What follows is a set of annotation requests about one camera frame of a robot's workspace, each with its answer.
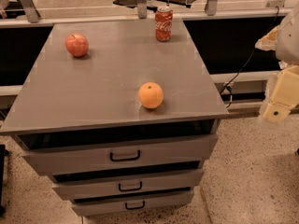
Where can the top grey drawer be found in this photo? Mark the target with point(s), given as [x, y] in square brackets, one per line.
[81, 159]

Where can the red apple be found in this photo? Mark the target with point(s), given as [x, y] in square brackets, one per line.
[77, 45]

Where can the bottom grey drawer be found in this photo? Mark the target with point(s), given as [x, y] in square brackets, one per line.
[133, 203]

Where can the grey drawer cabinet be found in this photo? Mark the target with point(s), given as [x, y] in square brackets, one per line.
[69, 101]

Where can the grey metal railing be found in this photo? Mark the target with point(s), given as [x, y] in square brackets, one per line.
[48, 12]

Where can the middle grey drawer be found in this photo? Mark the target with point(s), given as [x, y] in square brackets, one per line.
[129, 184]

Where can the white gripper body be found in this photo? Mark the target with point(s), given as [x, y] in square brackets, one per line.
[288, 41]

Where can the red coke can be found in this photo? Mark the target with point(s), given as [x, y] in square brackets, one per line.
[163, 23]

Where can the orange fruit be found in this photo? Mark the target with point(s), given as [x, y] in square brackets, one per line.
[151, 95]

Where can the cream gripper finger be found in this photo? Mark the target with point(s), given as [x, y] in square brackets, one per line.
[268, 41]
[281, 95]

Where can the grey drawer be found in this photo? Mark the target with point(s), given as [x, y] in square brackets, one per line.
[129, 184]
[81, 159]
[133, 203]

